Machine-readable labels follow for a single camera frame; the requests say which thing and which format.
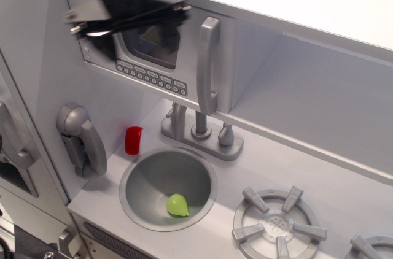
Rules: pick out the grey stove burner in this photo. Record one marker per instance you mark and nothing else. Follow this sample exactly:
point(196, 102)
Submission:
point(379, 246)
point(276, 224)

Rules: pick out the white toy kitchen cabinet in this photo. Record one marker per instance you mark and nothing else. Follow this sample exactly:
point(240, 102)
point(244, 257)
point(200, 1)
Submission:
point(312, 96)

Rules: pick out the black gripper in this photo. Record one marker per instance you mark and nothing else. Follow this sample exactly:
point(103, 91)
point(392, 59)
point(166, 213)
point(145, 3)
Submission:
point(97, 18)

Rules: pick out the white toy microwave door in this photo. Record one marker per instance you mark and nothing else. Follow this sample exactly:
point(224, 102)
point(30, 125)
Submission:
point(192, 64)

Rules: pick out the grey oven door handle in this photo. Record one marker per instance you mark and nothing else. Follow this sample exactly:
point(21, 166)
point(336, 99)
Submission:
point(64, 241)

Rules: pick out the green toy pear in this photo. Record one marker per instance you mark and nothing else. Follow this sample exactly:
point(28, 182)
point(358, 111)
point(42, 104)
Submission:
point(177, 205)

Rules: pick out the grey fridge door handle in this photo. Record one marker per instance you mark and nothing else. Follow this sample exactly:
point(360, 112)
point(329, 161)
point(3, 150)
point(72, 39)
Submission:
point(15, 139)

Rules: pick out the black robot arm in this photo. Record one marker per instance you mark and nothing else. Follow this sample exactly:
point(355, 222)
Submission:
point(98, 18)

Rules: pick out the red toy cup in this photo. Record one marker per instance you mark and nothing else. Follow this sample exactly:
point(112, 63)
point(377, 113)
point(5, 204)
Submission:
point(133, 140)

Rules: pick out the grey round sink basin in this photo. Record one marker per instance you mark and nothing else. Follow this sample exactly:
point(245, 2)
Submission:
point(151, 179)

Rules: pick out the grey toy faucet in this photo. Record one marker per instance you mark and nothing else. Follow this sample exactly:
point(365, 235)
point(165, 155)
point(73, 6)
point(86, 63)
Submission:
point(220, 141)

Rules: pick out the grey toy telephone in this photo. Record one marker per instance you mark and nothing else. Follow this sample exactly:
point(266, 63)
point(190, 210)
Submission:
point(82, 141)

